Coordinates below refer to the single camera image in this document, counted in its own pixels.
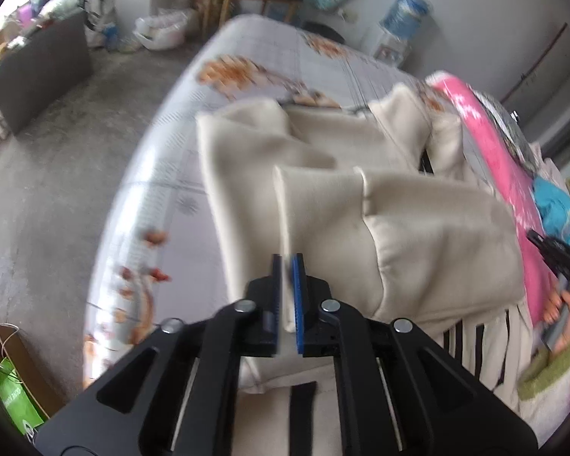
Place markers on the white water dispenser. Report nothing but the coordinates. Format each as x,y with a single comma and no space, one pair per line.
389,50

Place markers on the blue cartoon print cloth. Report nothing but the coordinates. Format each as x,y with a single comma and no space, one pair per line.
555,204

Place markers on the dark patterned pillow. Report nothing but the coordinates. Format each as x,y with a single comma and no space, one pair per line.
508,123

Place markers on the bed with floral grid sheet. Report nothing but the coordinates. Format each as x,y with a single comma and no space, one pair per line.
180,161

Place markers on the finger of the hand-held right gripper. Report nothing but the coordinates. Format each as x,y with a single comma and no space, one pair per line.
541,242

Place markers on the person's right forearm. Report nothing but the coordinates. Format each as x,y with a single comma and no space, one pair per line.
546,370

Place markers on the dark grey cabinet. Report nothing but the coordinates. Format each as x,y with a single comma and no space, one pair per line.
38,76

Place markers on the person's right hand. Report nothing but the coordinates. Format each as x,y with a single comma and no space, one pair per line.
563,308

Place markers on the beige zip jacket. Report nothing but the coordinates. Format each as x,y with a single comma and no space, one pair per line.
408,247

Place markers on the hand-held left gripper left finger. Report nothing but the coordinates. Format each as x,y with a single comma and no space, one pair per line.
276,294

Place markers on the brown cardboard box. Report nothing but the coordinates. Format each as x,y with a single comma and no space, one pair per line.
26,354

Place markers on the wall power outlet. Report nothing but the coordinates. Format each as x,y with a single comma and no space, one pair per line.
350,15

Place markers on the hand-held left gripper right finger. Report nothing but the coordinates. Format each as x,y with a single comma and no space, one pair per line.
298,304

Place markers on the blue water bottle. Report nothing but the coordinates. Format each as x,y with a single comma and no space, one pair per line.
406,12

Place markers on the green paper bag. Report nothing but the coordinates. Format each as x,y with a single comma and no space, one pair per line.
14,399

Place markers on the pink floral blanket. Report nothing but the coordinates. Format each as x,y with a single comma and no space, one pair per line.
484,128

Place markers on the white plastic bag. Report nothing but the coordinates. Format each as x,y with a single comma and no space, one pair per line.
161,28

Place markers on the grey door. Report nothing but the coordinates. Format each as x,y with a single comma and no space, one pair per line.
551,95

